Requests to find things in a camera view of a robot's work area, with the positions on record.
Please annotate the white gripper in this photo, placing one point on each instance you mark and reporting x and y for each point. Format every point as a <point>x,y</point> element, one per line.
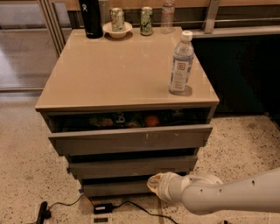
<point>164,185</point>

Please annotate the grey drawer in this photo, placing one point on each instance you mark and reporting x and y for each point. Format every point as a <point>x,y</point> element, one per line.
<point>107,187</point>
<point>130,140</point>
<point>132,167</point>

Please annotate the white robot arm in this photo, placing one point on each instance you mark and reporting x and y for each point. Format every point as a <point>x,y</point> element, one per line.
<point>205,194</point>

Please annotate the grey bottom drawer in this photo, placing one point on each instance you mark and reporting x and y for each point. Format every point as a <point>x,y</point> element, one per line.
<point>107,187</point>

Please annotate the orange fruit in drawer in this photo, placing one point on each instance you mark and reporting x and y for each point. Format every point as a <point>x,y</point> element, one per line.
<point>151,121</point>

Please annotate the dark snack bag in drawer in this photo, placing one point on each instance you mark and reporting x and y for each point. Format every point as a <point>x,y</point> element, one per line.
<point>116,120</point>

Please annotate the grey drawer cabinet beige top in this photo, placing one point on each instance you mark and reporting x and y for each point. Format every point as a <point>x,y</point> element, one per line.
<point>132,74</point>

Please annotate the grey top drawer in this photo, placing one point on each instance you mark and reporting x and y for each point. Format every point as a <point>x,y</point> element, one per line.
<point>130,140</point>

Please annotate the black power adapter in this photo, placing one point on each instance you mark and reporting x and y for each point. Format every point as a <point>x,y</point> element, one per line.
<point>103,208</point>

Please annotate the black plug on floor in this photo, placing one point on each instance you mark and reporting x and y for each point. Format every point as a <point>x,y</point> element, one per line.
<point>43,213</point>

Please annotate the clear water bottle white cap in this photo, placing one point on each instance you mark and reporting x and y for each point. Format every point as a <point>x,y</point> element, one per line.
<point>182,63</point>

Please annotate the white ceramic bowl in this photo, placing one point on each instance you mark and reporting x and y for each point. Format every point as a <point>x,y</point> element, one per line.
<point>107,28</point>

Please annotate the green drink can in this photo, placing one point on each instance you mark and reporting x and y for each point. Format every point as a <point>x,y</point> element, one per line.
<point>146,21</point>

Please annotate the green can in bowl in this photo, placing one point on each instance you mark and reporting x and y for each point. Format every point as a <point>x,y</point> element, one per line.
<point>117,19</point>

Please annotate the clear plastic bottle back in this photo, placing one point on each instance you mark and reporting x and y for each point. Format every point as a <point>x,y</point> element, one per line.
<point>167,15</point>

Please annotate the black insulated flask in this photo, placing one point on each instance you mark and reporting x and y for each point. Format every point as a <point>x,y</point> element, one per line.
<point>91,16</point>

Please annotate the metal railing post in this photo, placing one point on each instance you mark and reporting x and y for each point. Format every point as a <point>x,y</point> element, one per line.
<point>211,13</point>

